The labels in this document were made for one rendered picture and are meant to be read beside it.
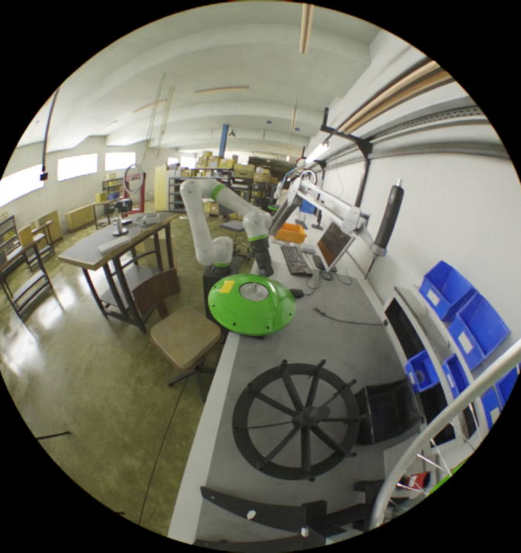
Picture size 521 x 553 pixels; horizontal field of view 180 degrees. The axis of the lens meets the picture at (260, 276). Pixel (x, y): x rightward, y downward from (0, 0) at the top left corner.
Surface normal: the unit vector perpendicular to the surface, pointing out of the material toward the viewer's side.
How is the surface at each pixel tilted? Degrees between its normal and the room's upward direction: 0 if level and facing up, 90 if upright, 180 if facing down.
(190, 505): 0
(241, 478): 0
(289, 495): 0
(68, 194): 90
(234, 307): 14
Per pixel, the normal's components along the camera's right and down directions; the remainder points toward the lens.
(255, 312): 0.16, -0.67
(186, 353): 0.15, -0.83
